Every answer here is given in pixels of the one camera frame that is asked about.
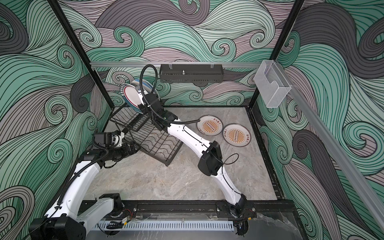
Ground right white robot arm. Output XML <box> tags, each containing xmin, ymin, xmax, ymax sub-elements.
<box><xmin>139</xmin><ymin>93</ymin><xmax>247</xmax><ymax>215</ymax></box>

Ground right sunburst pattern plate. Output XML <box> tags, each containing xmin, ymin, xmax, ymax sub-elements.
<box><xmin>223</xmin><ymin>124</ymin><xmax>252</xmax><ymax>147</ymax></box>

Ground black corner frame post left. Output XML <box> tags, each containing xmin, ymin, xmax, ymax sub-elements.
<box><xmin>47</xmin><ymin>0</ymin><xmax>115</xmax><ymax>110</ymax></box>

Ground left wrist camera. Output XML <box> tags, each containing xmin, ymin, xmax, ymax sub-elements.
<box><xmin>94</xmin><ymin>131</ymin><xmax>125</xmax><ymax>148</ymax></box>

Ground black hanging wall tray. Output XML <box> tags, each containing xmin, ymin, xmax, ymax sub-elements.
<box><xmin>159</xmin><ymin>65</ymin><xmax>224</xmax><ymax>83</ymax></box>

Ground white plate teal red rim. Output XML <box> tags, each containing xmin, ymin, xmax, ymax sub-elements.
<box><xmin>124</xmin><ymin>84</ymin><xmax>142</xmax><ymax>114</ymax></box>

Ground aluminium rail wall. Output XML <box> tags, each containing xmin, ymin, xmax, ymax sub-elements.
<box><xmin>276</xmin><ymin>62</ymin><xmax>384</xmax><ymax>230</ymax></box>
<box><xmin>90</xmin><ymin>61</ymin><xmax>261</xmax><ymax>69</ymax></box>

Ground white plate red characters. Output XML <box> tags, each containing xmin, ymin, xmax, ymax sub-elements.
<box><xmin>120</xmin><ymin>84</ymin><xmax>132</xmax><ymax>100</ymax></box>

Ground white slotted cable duct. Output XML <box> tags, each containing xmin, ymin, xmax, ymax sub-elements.
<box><xmin>89</xmin><ymin>220</ymin><xmax>235</xmax><ymax>232</ymax></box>

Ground left sunburst pattern plate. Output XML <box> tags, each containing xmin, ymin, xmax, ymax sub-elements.
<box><xmin>197</xmin><ymin>115</ymin><xmax>224</xmax><ymax>136</ymax></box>

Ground aluminium rail back wall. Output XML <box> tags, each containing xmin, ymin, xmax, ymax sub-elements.
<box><xmin>90</xmin><ymin>61</ymin><xmax>261</xmax><ymax>69</ymax></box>

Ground sunburst pattern plate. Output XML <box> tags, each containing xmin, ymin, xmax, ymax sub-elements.
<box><xmin>223</xmin><ymin>124</ymin><xmax>252</xmax><ymax>147</ymax></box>
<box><xmin>197</xmin><ymin>115</ymin><xmax>224</xmax><ymax>136</ymax></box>

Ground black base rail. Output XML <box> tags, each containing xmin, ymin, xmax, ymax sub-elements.
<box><xmin>102</xmin><ymin>200</ymin><xmax>299</xmax><ymax>221</ymax></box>

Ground blue striped plate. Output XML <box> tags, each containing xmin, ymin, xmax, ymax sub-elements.
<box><xmin>130</xmin><ymin>79</ymin><xmax>154</xmax><ymax>94</ymax></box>

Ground clear plastic wall bin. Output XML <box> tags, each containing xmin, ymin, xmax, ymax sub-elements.
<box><xmin>254</xmin><ymin>60</ymin><xmax>292</xmax><ymax>108</ymax></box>

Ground aluminium rail right wall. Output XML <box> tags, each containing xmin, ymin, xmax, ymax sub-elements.
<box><xmin>276</xmin><ymin>62</ymin><xmax>384</xmax><ymax>230</ymax></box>

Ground black dish rack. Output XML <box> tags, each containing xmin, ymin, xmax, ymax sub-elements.
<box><xmin>110</xmin><ymin>104</ymin><xmax>183</xmax><ymax>166</ymax></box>

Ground black corner frame post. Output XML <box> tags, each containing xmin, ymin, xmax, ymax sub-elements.
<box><xmin>249</xmin><ymin>1</ymin><xmax>304</xmax><ymax>109</ymax></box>
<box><xmin>47</xmin><ymin>0</ymin><xmax>115</xmax><ymax>110</ymax></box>

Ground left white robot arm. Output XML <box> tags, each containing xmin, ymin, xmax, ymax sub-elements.
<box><xmin>29</xmin><ymin>142</ymin><xmax>140</xmax><ymax>240</ymax></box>

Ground black corner frame post right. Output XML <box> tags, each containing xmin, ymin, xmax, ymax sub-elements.
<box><xmin>249</xmin><ymin>1</ymin><xmax>304</xmax><ymax>109</ymax></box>

